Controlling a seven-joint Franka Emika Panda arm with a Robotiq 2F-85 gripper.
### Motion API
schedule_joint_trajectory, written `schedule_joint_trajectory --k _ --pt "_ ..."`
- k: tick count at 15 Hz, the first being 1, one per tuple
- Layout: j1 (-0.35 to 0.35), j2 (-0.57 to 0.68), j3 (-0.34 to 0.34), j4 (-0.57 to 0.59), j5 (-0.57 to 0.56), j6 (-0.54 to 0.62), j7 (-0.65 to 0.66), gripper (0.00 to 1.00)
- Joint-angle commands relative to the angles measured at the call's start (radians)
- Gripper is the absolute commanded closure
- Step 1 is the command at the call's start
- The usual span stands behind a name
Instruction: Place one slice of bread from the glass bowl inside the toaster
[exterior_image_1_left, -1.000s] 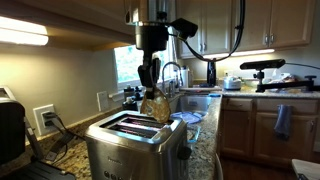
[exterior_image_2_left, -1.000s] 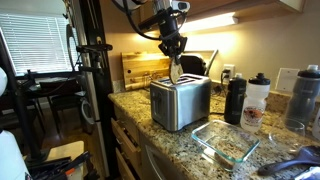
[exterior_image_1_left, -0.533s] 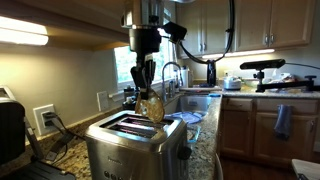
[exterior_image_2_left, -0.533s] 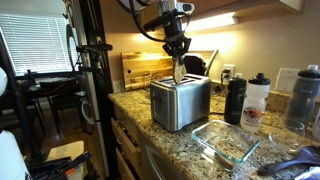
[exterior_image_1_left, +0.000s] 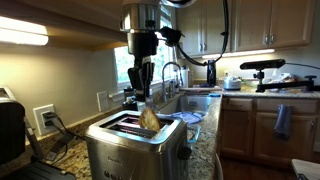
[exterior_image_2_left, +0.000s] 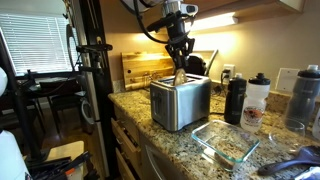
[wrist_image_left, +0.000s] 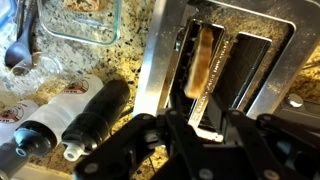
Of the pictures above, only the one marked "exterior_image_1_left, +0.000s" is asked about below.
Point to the wooden upper cabinet with light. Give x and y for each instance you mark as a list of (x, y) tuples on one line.
[(66, 16)]

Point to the chrome kitchen faucet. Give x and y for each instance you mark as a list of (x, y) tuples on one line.
[(164, 83)]

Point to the grey translucent sports bottle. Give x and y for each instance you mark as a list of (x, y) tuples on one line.
[(128, 91)]

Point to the wooden upper cabinet doors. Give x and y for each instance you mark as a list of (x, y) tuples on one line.
[(283, 23)]

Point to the black camera clamp arm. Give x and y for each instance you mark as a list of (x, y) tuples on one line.
[(283, 85)]

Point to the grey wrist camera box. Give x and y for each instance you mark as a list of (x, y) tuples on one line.
[(170, 36)]

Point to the white rice cooker pot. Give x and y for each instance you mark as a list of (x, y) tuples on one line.
[(232, 83)]

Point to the kitchen window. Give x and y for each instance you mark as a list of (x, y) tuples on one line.
[(123, 63)]

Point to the square glass bowl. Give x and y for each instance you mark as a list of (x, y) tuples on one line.
[(194, 138)]

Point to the blue sponge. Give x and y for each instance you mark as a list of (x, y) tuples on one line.
[(214, 95)]

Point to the white canister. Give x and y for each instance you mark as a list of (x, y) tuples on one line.
[(185, 78)]

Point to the white wall power outlet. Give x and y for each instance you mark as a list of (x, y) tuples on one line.
[(38, 116)]

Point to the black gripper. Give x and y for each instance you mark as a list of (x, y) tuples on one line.
[(143, 46)]

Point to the white table corner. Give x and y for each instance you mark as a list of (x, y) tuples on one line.
[(306, 170)]

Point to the white packaged goods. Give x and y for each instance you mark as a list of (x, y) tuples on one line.
[(281, 78)]

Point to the tall black countertop appliance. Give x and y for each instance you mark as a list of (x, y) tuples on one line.
[(211, 75)]

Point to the stainless kitchen sink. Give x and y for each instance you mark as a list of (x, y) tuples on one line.
[(195, 103)]

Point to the white light switch plate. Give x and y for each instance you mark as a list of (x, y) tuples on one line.
[(102, 101)]

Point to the black sports bottle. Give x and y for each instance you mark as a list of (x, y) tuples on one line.
[(129, 105)]

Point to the brown crusted bread slice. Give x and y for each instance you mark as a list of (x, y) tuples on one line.
[(150, 120)]

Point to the under-cabinet light strip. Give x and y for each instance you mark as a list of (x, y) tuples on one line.
[(246, 52), (20, 33)]

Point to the black stereo camera bar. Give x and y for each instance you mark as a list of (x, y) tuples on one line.
[(263, 64)]

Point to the grey blue hanging towel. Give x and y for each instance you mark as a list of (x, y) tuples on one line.
[(283, 121)]

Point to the wooden lower cabinets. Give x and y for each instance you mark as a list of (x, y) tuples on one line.
[(266, 133)]

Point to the stainless steel two-slot toaster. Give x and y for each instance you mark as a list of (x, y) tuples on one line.
[(140, 160)]

